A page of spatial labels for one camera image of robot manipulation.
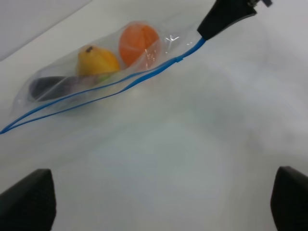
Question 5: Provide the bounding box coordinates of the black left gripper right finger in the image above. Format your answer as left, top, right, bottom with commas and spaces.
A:
270, 166, 308, 231

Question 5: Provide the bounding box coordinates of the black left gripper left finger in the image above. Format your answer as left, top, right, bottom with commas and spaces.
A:
0, 169, 57, 231

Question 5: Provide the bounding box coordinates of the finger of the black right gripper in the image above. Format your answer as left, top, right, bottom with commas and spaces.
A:
197, 0, 257, 40

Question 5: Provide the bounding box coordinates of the clear zip bag blue zipper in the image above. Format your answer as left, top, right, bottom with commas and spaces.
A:
1, 21, 205, 133

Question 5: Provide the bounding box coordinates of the orange fruit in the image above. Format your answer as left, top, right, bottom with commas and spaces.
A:
118, 22, 162, 69

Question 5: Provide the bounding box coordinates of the purple eggplant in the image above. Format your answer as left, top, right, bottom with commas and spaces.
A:
28, 76, 97, 102

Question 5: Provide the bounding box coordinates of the yellow pear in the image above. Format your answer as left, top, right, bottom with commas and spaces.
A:
76, 45, 120, 76

